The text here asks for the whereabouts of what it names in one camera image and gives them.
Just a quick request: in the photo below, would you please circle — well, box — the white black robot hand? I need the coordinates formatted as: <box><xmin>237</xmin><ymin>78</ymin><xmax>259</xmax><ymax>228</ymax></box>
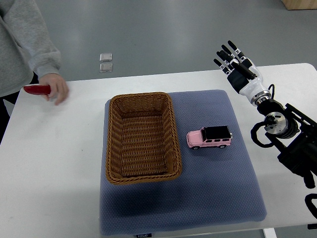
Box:
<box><xmin>213</xmin><ymin>40</ymin><xmax>270</xmax><ymax>104</ymax></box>

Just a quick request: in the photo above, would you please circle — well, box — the red chili pepper toy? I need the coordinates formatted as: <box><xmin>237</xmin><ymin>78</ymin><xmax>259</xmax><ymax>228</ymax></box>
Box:
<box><xmin>23</xmin><ymin>85</ymin><xmax>51</xmax><ymax>95</ymax></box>

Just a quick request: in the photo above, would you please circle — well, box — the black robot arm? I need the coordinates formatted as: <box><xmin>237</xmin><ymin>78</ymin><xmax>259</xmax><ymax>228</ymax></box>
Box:
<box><xmin>213</xmin><ymin>41</ymin><xmax>317</xmax><ymax>189</ymax></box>

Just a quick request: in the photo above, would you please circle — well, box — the pink toy car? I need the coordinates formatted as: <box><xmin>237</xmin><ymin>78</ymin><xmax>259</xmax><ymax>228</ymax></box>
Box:
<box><xmin>186</xmin><ymin>126</ymin><xmax>233</xmax><ymax>150</ymax></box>

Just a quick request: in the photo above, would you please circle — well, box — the brown wicker basket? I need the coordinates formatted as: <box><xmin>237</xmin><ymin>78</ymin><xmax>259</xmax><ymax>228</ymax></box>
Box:
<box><xmin>105</xmin><ymin>92</ymin><xmax>182</xmax><ymax>185</ymax></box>

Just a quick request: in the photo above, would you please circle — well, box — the person's hand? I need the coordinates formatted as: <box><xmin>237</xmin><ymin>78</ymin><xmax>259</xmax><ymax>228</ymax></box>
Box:
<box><xmin>39</xmin><ymin>73</ymin><xmax>69</xmax><ymax>106</ymax></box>

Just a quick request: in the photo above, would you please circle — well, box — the wooden box corner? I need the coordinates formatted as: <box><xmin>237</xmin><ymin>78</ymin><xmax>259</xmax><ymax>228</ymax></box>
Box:
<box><xmin>282</xmin><ymin>0</ymin><xmax>317</xmax><ymax>10</ymax></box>

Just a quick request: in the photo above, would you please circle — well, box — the blue grey foam mat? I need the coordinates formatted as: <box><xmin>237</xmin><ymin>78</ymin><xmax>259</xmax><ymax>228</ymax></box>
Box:
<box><xmin>100</xmin><ymin>90</ymin><xmax>266</xmax><ymax>236</ymax></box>

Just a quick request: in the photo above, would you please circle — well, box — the lower silver floor plate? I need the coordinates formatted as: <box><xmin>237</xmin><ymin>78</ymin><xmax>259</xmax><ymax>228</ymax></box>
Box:
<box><xmin>100</xmin><ymin>62</ymin><xmax>113</xmax><ymax>72</ymax></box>

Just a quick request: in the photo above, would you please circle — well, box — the silver floor plate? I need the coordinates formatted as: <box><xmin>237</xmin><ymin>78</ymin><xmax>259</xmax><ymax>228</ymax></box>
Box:
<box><xmin>100</xmin><ymin>53</ymin><xmax>112</xmax><ymax>62</ymax></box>
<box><xmin>100</xmin><ymin>62</ymin><xmax>113</xmax><ymax>72</ymax></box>

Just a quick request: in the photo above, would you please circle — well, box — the upper silver floor plate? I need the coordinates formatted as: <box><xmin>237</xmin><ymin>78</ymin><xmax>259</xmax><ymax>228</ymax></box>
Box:
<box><xmin>100</xmin><ymin>53</ymin><xmax>112</xmax><ymax>62</ymax></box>

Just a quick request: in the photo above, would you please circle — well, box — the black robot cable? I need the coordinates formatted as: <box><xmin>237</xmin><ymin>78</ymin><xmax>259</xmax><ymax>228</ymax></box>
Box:
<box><xmin>250</xmin><ymin>121</ymin><xmax>279</xmax><ymax>149</ymax></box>

